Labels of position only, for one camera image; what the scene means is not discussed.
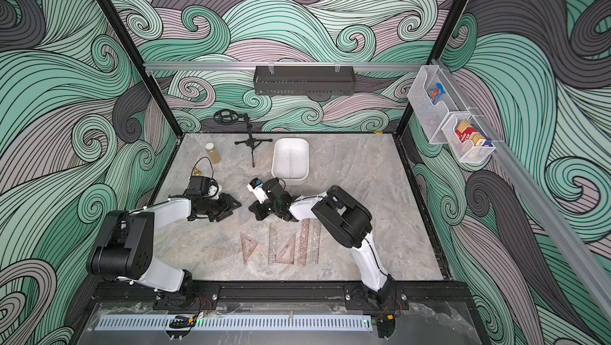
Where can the spice jar with white lid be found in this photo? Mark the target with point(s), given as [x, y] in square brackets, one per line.
[212, 153]

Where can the blue red packet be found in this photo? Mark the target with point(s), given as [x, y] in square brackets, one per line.
[435, 92]

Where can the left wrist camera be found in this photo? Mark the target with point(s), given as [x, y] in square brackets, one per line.
[202, 187]

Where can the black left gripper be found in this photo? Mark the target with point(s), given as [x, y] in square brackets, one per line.
[227, 207]

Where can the clear wall bin lower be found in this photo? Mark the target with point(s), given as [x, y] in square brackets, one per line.
[469, 143]

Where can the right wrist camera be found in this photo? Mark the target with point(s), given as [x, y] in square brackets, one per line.
[256, 187]

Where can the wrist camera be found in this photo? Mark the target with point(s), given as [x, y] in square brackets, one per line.
[256, 187]
[202, 187]

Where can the red box in bin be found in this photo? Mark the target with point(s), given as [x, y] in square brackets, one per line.
[466, 132]

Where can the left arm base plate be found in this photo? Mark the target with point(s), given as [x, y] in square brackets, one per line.
[189, 299]

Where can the clear wall bin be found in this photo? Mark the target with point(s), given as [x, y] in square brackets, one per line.
[432, 117]
[469, 143]

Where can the black vertical frame post left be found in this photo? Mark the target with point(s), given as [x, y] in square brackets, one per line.
[136, 59]

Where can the black front frame beam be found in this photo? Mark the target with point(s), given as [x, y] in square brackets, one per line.
[288, 291]

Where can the black tripod headphone stand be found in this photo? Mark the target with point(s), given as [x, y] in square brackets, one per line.
[230, 117]

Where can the long clear ruler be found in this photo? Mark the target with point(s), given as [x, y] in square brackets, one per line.
[314, 243]

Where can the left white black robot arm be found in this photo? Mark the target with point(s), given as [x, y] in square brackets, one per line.
[124, 247]

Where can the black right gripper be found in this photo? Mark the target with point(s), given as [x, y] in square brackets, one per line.
[266, 204]

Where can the white slotted cable duct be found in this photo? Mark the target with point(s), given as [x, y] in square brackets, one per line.
[236, 323]

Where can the long pink ruler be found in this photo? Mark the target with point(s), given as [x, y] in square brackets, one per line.
[304, 238]

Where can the pink set square left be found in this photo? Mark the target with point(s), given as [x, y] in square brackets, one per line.
[248, 246]

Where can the white plastic storage box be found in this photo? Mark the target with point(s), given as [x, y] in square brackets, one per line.
[291, 160]

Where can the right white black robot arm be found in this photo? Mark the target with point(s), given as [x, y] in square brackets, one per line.
[344, 217]

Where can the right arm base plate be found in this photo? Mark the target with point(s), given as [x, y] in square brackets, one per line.
[360, 297]

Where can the clear wall bin upper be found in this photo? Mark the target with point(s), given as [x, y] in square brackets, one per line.
[432, 117]

